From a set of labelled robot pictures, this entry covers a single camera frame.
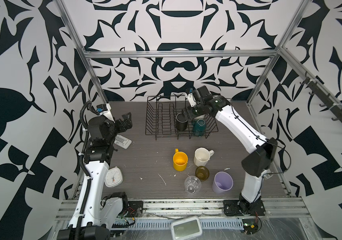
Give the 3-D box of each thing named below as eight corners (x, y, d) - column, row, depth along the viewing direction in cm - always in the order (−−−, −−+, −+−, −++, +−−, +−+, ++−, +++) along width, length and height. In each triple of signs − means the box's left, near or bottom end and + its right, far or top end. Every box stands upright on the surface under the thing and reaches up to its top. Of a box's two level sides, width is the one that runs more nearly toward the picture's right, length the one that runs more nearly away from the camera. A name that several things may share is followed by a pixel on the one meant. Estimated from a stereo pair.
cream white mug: (193, 169, 89) (196, 161, 80) (192, 156, 94) (194, 147, 85) (211, 169, 89) (216, 161, 80) (209, 156, 94) (213, 147, 85)
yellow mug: (173, 171, 88) (173, 165, 80) (173, 155, 94) (173, 148, 87) (187, 171, 88) (188, 165, 80) (186, 155, 94) (187, 148, 87)
